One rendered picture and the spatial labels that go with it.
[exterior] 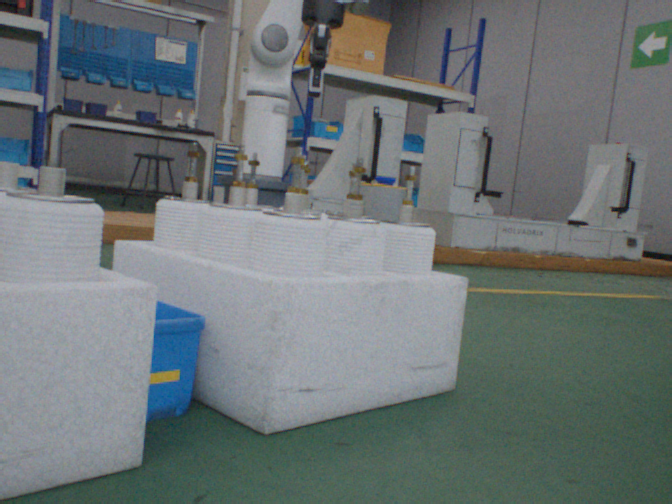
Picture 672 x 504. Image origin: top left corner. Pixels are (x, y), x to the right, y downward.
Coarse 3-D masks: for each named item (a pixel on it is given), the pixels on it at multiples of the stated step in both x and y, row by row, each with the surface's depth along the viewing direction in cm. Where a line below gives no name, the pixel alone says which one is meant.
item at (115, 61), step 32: (96, 0) 597; (128, 0) 606; (64, 32) 610; (96, 32) 623; (128, 32) 636; (64, 64) 613; (96, 64) 626; (128, 64) 639; (160, 64) 653; (192, 64) 667; (64, 128) 563; (96, 128) 633; (128, 128) 587; (160, 128) 597
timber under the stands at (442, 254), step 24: (120, 216) 314; (144, 216) 331; (144, 240) 267; (456, 264) 342; (480, 264) 350; (504, 264) 357; (528, 264) 365; (552, 264) 373; (576, 264) 382; (600, 264) 391; (624, 264) 400; (648, 264) 410
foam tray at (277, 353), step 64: (128, 256) 98; (192, 256) 90; (256, 320) 77; (320, 320) 80; (384, 320) 89; (448, 320) 100; (256, 384) 77; (320, 384) 81; (384, 384) 91; (448, 384) 102
